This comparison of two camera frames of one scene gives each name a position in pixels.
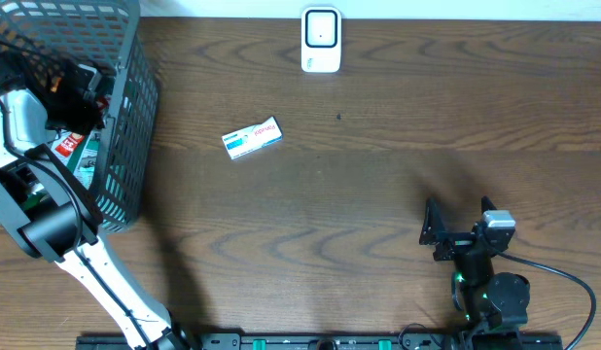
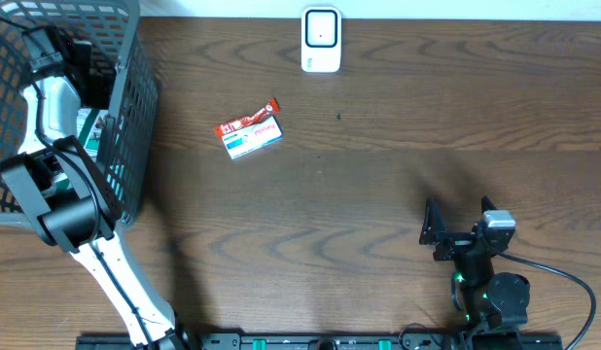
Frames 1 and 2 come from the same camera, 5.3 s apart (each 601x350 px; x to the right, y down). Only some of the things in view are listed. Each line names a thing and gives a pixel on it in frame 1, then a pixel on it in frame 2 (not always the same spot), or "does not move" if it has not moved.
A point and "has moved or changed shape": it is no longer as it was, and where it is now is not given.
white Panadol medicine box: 248,139 does not move
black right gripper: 456,242 does not move
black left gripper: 86,122 → 96,95
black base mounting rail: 333,341 does not move
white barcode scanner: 321,35 does not move
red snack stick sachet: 69,144 has moved or changed shape
